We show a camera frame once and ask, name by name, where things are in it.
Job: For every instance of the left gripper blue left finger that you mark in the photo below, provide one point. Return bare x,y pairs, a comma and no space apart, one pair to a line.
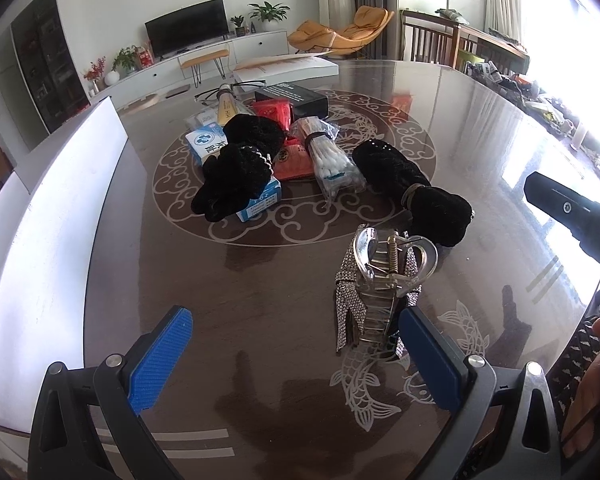
151,360

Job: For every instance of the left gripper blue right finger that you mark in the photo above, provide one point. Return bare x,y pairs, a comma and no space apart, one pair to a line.
437,358

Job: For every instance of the rhinestone clear hair claw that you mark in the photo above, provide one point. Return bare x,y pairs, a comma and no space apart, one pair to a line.
381,273

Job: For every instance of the black velvet bow scrunchie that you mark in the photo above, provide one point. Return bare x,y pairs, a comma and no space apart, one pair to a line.
431,212

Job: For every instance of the black velvet hair bow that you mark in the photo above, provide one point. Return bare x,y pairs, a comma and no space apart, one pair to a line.
240,164

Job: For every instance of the cotton swabs plastic bag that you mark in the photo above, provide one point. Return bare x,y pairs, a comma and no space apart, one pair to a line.
334,169

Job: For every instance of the blue white medicine box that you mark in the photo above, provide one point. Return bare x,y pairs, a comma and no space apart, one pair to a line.
220,159

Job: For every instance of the red foil packet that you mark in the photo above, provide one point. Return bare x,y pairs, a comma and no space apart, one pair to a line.
293,161

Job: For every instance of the wooden handle tool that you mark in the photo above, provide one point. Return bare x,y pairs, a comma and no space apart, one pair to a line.
230,106

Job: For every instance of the black frame eyeglasses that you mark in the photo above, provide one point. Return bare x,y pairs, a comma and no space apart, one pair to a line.
229,87

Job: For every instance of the black odor removing bar box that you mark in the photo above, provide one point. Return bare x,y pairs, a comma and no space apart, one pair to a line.
304,102

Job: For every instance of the person's right hand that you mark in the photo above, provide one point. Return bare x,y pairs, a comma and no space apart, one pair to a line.
581,397

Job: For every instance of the dark wooden armchair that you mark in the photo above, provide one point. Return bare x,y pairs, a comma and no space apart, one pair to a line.
427,38

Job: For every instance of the white tv cabinet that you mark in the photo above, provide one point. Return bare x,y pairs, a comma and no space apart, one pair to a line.
167,74

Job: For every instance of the black display cabinet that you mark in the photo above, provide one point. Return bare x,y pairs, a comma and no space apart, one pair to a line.
46,64

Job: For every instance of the orange lounge chair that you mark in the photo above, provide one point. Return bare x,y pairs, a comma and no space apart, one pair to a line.
368,24

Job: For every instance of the red flowers white vase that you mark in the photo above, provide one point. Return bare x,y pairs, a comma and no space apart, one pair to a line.
99,77

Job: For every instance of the wooden stool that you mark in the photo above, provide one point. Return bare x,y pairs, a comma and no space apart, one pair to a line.
194,64

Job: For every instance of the leafy plant beside red box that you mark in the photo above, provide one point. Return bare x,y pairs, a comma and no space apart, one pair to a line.
126,60

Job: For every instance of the white coffee table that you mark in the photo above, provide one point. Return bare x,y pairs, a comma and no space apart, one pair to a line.
285,68

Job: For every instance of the black flat television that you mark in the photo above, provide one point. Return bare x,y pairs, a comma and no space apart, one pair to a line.
187,26

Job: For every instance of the small potted plant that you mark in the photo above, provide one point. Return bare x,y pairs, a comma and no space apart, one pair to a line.
238,22

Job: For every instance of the green potted plant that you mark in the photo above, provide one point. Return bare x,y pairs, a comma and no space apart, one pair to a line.
270,16

